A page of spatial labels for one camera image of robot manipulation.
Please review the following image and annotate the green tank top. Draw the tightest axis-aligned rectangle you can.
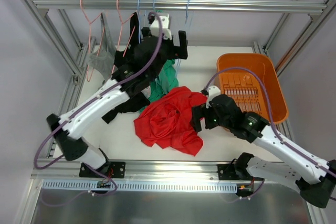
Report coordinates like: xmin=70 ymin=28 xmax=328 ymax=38
xmin=142 ymin=60 xmax=179 ymax=103

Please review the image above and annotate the red tank top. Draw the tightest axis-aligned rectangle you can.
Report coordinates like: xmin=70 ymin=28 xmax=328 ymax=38
xmin=134 ymin=86 xmax=206 ymax=156

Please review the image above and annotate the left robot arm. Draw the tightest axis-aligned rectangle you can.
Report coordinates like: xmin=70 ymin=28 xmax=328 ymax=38
xmin=47 ymin=28 xmax=188 ymax=177

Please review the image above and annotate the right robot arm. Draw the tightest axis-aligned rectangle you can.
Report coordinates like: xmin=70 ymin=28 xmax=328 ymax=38
xmin=191 ymin=94 xmax=335 ymax=208

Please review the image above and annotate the light blue hanger with white top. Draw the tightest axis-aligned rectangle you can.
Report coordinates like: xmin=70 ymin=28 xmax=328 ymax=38
xmin=136 ymin=0 xmax=147 ymax=43

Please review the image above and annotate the black tank top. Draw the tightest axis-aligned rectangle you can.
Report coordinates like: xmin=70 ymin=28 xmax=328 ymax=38
xmin=102 ymin=12 xmax=150 ymax=124

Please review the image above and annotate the pink hanger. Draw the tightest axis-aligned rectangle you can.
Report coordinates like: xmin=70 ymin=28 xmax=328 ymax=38
xmin=111 ymin=0 xmax=135 ymax=74
xmin=79 ymin=0 xmax=102 ymax=82

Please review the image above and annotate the grey tank top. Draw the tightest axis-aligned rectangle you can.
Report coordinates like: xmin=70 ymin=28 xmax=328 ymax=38
xmin=88 ymin=13 xmax=117 ymax=83

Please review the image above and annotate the pink hanger left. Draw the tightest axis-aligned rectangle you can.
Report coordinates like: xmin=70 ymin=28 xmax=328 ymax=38
xmin=79 ymin=0 xmax=102 ymax=82

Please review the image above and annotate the orange plastic basket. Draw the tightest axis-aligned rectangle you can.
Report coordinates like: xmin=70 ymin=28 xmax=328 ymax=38
xmin=214 ymin=53 xmax=288 ymax=125

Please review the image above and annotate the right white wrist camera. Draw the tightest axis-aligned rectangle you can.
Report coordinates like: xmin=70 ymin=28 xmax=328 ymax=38
xmin=201 ymin=86 xmax=221 ymax=109

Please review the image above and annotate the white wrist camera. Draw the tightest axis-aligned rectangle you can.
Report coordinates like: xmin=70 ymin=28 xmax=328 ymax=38
xmin=201 ymin=86 xmax=221 ymax=109
xmin=148 ymin=13 xmax=173 ymax=40

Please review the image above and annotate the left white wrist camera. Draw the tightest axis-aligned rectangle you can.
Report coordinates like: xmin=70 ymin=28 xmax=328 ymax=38
xmin=148 ymin=13 xmax=173 ymax=40

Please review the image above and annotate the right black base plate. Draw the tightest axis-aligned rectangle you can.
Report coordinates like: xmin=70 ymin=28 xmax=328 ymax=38
xmin=217 ymin=164 xmax=237 ymax=180

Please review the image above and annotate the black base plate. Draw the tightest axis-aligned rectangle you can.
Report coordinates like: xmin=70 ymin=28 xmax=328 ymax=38
xmin=79 ymin=161 xmax=126 ymax=178
xmin=217 ymin=164 xmax=237 ymax=180

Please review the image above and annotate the aluminium hanging rail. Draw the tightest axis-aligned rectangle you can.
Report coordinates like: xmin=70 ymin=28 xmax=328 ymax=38
xmin=34 ymin=0 xmax=327 ymax=15

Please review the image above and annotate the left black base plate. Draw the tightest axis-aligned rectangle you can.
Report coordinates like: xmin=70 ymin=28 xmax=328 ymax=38
xmin=79 ymin=161 xmax=126 ymax=178

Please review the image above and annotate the left aluminium frame post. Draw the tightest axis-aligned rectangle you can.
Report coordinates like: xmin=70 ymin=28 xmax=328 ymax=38
xmin=5 ymin=0 xmax=87 ymax=83

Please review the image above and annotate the aluminium frame post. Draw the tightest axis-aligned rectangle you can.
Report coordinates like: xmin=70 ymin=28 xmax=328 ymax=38
xmin=5 ymin=0 xmax=87 ymax=83
xmin=252 ymin=0 xmax=335 ymax=76

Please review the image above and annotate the right aluminium frame post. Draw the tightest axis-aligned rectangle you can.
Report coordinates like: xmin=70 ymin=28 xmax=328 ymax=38
xmin=252 ymin=0 xmax=335 ymax=76

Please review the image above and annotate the front aluminium rail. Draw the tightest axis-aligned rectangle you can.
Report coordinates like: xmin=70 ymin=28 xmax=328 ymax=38
xmin=30 ymin=159 xmax=230 ymax=183

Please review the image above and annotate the white slotted cable duct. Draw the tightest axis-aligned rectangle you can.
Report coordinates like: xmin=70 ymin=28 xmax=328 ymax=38
xmin=41 ymin=179 xmax=238 ymax=194

